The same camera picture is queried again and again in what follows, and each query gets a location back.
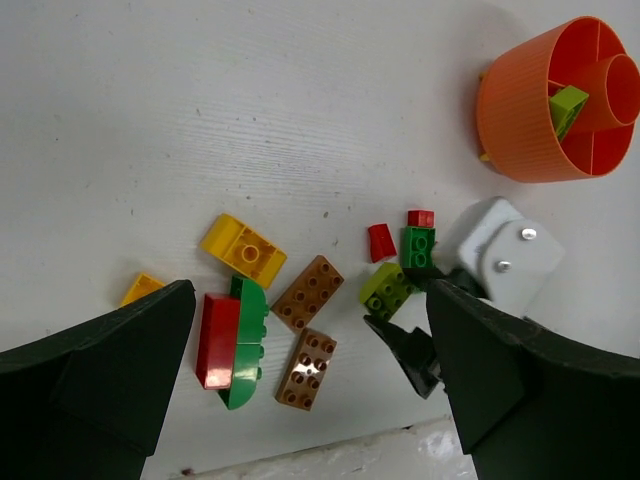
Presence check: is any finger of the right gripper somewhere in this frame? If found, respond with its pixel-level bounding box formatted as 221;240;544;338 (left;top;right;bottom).
364;315;441;398
403;267;488;299

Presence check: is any lime green lego brick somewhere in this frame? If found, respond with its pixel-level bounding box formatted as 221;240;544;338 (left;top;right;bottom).
549;86;589;142

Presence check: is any brown lego plate lower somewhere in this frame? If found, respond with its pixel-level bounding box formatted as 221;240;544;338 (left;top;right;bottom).
275;328;337;411

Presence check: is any brown lego plate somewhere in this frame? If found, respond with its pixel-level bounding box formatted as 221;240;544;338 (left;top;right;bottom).
271;255;344;333
275;328;337;411

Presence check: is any green lego plate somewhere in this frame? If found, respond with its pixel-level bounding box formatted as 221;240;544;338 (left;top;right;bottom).
401;226;436;269

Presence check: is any small orange-yellow lego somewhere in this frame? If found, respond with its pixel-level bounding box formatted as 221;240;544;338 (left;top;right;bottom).
120;272;165;307

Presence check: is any long red lego brick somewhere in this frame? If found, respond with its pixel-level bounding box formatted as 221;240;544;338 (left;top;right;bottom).
195;293;240;390

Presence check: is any brown lego plate upper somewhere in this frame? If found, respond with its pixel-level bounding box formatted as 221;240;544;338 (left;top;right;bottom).
271;255;344;333

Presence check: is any lime lego with yellow studs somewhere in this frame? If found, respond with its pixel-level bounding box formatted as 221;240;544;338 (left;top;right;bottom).
359;262;416;321

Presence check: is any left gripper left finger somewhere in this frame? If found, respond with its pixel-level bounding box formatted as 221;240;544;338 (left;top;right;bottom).
1;280;196;479

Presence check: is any long green lego brick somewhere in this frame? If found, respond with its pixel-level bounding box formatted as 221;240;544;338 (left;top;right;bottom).
219;275;269;410

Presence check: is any small red lego slope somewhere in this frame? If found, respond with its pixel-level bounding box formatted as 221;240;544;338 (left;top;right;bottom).
368;223;397;263

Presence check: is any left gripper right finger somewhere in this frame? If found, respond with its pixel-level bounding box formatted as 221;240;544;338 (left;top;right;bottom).
426;280;639;479

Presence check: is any tiny red lego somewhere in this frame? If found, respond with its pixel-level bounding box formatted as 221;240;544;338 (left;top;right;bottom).
407;209;435;228

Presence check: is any orange round divided container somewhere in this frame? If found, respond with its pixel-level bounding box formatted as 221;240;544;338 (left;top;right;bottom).
476;16;639;183

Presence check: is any yellow curved lego brick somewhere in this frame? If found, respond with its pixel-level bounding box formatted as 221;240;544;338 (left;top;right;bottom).
199;213;287;289

